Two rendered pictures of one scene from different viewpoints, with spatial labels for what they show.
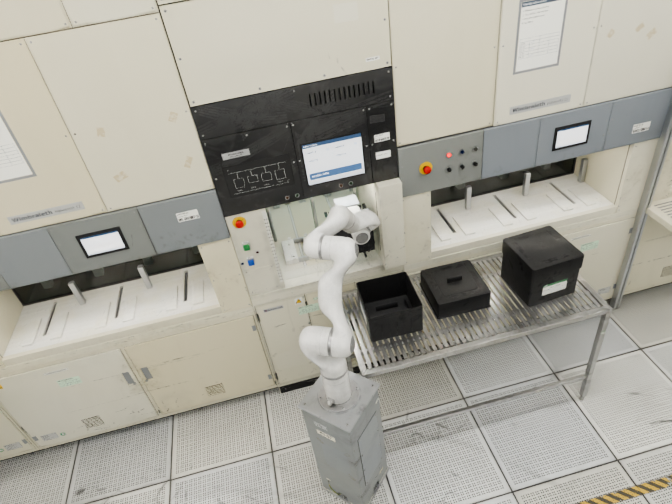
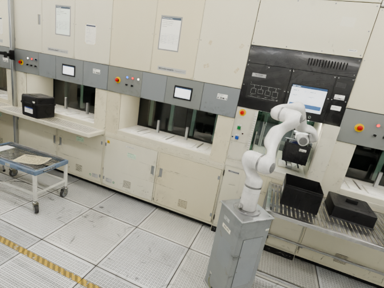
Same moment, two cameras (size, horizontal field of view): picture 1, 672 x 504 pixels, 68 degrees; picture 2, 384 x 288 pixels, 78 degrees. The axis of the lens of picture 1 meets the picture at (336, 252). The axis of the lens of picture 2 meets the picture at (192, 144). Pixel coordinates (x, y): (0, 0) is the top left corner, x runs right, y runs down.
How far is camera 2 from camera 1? 1.08 m
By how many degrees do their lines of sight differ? 31
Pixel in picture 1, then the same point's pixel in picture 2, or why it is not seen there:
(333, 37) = (335, 32)
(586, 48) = not seen: outside the picture
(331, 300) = (272, 137)
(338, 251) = (290, 114)
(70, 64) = (215, 10)
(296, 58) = (311, 37)
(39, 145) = (186, 39)
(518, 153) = not seen: outside the picture
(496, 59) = not seen: outside the picture
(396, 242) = (320, 166)
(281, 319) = (234, 181)
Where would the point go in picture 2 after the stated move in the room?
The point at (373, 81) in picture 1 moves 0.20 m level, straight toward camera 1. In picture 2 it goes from (347, 63) to (347, 59)
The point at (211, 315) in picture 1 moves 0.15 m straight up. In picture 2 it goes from (203, 158) to (206, 144)
